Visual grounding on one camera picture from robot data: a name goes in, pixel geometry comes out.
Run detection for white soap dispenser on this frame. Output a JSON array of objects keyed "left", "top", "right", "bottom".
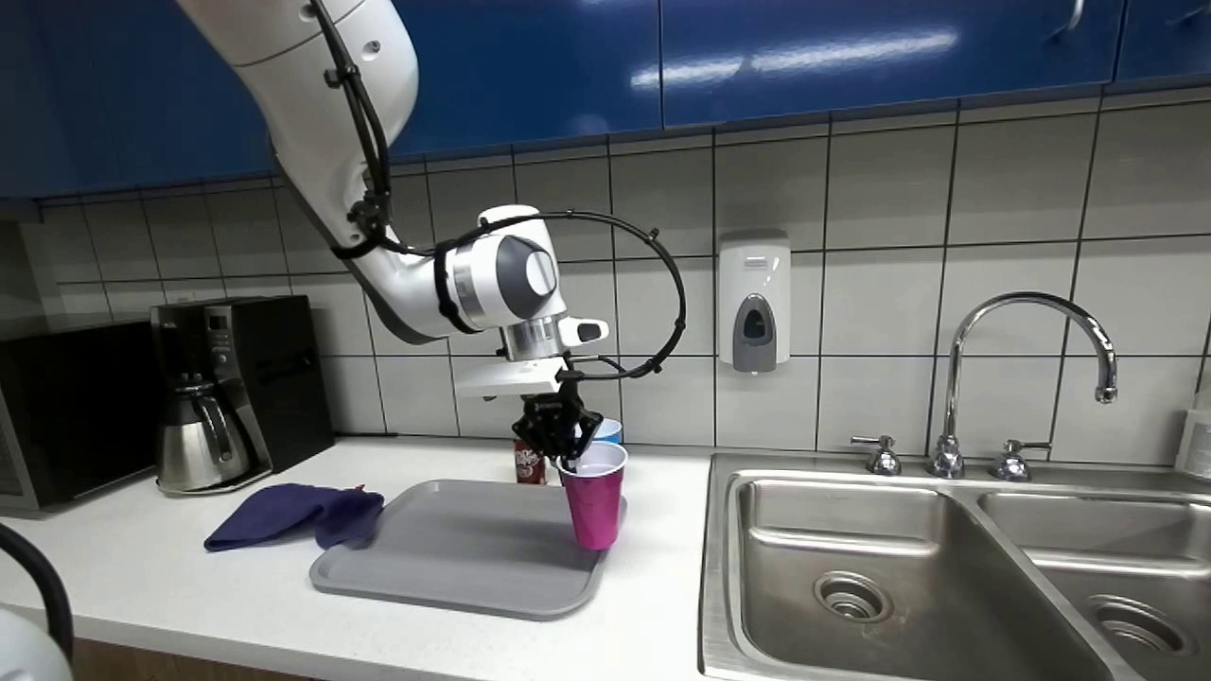
[{"left": 716, "top": 234, "right": 794, "bottom": 373}]

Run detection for steel double sink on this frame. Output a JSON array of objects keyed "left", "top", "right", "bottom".
[{"left": 695, "top": 450, "right": 1211, "bottom": 681}]

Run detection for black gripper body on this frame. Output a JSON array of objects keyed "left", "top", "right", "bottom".
[{"left": 512, "top": 388, "right": 604, "bottom": 460}]

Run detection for purple cloth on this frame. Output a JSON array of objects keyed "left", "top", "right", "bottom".
[{"left": 200, "top": 479, "right": 387, "bottom": 557}]

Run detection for grey plastic tray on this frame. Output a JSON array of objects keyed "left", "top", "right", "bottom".
[{"left": 305, "top": 476, "right": 625, "bottom": 625}]

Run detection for black coffee maker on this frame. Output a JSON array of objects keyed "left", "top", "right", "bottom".
[{"left": 147, "top": 293, "right": 341, "bottom": 499}]

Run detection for steel coffee carafe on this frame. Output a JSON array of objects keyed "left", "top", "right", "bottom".
[{"left": 154, "top": 373, "right": 257, "bottom": 496}]

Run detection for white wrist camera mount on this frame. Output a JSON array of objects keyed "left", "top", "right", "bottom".
[{"left": 481, "top": 312, "right": 613, "bottom": 401}]

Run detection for chrome faucet handle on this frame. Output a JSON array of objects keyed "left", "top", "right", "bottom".
[
  {"left": 846, "top": 433, "right": 904, "bottom": 479},
  {"left": 990, "top": 433, "right": 1050, "bottom": 485}
]

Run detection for chrome gooseneck faucet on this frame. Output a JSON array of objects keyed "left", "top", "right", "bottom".
[{"left": 928, "top": 292, "right": 1124, "bottom": 479}]

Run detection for blue upper cabinets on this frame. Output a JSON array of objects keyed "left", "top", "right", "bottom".
[{"left": 0, "top": 0, "right": 1211, "bottom": 203}]

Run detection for magenta plastic cup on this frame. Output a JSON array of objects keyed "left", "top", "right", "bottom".
[{"left": 556, "top": 441, "right": 630, "bottom": 557}]

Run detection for white rounded robot base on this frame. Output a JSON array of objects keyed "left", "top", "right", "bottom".
[{"left": 0, "top": 600, "right": 70, "bottom": 681}]

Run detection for thick black hose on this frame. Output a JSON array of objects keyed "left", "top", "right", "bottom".
[{"left": 0, "top": 520, "right": 75, "bottom": 660}]

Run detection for wooden lower cabinet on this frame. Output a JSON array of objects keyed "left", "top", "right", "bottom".
[{"left": 70, "top": 635, "right": 318, "bottom": 681}]

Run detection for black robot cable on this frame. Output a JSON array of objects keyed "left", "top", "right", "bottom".
[{"left": 301, "top": 0, "right": 691, "bottom": 387}]

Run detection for black microwave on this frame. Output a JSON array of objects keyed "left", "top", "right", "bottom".
[{"left": 0, "top": 317, "right": 165, "bottom": 518}]

